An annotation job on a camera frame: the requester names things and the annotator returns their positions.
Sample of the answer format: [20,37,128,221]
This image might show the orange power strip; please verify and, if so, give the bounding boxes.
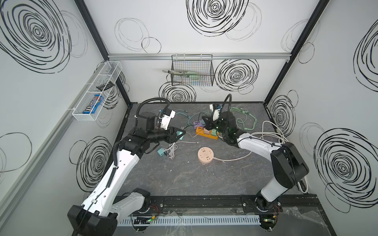
[196,127,218,140]

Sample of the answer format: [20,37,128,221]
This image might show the teal charger adapter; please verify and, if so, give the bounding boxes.
[176,131,185,140]
[157,148,166,156]

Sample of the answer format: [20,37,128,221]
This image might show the purple power strip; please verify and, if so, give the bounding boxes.
[193,120,205,129]

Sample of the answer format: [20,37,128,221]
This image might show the white thin charging cable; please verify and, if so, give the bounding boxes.
[163,141,200,160]

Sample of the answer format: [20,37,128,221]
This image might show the round pink power socket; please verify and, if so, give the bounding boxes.
[197,147,214,164]

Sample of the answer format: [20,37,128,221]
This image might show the teal multi-head charging cable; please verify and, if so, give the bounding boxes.
[174,110,195,130]

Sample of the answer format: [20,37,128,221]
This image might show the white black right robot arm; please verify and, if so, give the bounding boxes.
[202,112,310,212]

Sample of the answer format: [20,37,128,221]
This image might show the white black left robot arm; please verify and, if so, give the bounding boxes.
[68,109,186,236]

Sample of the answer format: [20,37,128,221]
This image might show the left black corrugated conduit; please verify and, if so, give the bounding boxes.
[135,97,171,118]

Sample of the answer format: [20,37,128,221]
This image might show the black remote control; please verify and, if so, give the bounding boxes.
[96,81,114,91]

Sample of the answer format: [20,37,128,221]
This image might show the blue candy packet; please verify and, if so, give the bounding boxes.
[82,94,103,114]

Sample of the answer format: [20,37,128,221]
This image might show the green tongs in basket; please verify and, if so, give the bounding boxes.
[162,70,204,83]

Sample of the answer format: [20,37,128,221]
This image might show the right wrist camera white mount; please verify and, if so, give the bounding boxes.
[210,103,222,122]

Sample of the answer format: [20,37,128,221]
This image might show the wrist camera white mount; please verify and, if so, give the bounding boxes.
[210,103,222,122]
[160,109,176,130]

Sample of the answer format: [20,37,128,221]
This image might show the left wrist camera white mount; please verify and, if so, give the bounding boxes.
[160,109,176,130]

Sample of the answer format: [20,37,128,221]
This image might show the black corrugated cable conduit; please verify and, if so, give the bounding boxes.
[220,93,233,114]

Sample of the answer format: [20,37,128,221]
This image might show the pink power cable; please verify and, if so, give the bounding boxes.
[213,150,253,162]

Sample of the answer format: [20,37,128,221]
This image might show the white coiled power cable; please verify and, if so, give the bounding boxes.
[250,120,309,194]

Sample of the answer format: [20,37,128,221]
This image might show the white wire wall shelf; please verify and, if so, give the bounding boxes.
[72,61,122,122]

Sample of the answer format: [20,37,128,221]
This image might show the black wire wall basket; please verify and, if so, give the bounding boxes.
[168,54,215,87]

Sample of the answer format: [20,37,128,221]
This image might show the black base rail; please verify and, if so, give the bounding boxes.
[132,194,323,215]

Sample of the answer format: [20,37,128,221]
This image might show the white slotted cable duct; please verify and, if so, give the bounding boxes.
[118,215,261,227]

